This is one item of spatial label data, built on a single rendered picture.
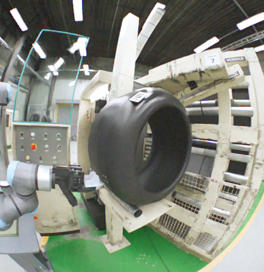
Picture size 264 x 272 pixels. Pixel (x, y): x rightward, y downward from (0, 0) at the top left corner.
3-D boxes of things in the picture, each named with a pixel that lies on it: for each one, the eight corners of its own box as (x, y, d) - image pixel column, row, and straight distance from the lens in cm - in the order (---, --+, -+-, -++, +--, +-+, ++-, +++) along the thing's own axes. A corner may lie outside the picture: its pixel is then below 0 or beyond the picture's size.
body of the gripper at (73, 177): (86, 172, 40) (51, 169, 38) (85, 194, 43) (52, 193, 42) (82, 164, 47) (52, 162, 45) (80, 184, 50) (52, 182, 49)
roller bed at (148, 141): (141, 167, 112) (144, 137, 107) (151, 165, 123) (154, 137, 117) (156, 174, 100) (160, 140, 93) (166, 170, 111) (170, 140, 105)
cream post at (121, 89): (106, 239, 152) (122, 19, 150) (116, 236, 155) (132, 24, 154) (112, 246, 146) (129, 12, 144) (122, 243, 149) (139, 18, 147)
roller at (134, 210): (106, 178, 77) (109, 182, 79) (101, 183, 77) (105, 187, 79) (140, 209, 52) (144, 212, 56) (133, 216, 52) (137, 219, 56)
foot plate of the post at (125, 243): (99, 237, 154) (99, 235, 151) (118, 230, 161) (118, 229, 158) (109, 253, 141) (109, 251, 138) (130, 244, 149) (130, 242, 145)
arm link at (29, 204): (13, 206, 60) (5, 184, 51) (32, 196, 62) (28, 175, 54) (25, 222, 54) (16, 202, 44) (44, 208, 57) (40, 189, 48)
